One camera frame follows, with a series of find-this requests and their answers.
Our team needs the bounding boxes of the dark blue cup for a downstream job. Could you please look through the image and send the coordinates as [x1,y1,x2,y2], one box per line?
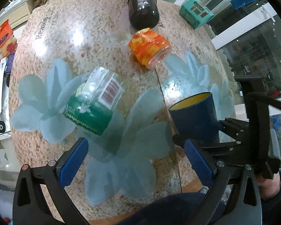
[168,92,221,143]

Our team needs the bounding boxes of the person's right hand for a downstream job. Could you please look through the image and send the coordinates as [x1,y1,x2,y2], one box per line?
[255,173,281,200]

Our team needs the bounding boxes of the orange patterned glass jar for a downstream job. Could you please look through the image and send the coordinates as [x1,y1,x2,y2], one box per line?
[128,27,171,70]

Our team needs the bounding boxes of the green labelled glass jar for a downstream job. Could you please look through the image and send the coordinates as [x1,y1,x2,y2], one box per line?
[63,67,125,136]

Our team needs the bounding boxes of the teal cardboard box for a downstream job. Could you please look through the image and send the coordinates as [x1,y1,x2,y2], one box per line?
[179,0,214,29]

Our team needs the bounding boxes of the black thermos bottle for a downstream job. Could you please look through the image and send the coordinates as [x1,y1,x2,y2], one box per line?
[127,0,159,31]

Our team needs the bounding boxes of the orange shopping bag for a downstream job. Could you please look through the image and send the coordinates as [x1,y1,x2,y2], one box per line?
[0,20,13,48]

